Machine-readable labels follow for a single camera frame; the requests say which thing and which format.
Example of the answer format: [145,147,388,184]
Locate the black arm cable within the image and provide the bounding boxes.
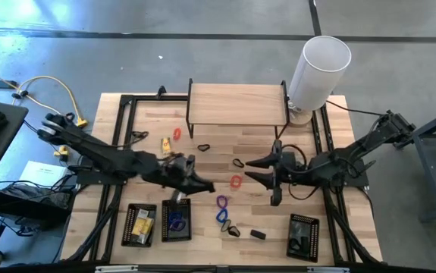
[325,99,385,117]

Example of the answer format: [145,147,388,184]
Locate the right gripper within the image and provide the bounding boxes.
[244,139,303,208]

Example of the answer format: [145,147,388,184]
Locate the black metal rig frame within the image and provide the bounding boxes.
[0,85,436,273]

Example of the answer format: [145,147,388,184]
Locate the black side table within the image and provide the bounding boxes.
[0,97,30,198]

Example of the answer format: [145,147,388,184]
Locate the yellow crayon box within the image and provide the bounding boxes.
[131,216,155,237]
[160,136,173,155]

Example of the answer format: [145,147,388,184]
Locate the white shade table lamp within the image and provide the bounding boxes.
[287,35,353,128]

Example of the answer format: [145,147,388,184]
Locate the wooden shelf riser black legs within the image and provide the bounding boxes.
[185,77,292,141]

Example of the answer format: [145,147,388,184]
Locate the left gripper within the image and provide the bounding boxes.
[141,152,216,204]

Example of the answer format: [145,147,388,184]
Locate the black plastic mesh basket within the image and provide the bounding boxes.
[160,197,193,243]
[286,212,321,264]
[121,202,158,248]

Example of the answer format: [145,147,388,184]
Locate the white bar fixture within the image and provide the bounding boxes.
[95,265,140,273]
[307,265,351,273]

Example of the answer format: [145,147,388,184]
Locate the black cable bundle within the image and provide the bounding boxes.
[0,177,75,238]

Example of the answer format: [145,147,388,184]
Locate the yellow floor cable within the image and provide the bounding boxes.
[0,63,89,128]

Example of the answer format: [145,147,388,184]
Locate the black metal base beam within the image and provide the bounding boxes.
[0,187,71,224]

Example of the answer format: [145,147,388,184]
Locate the small black block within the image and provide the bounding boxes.
[249,228,268,241]

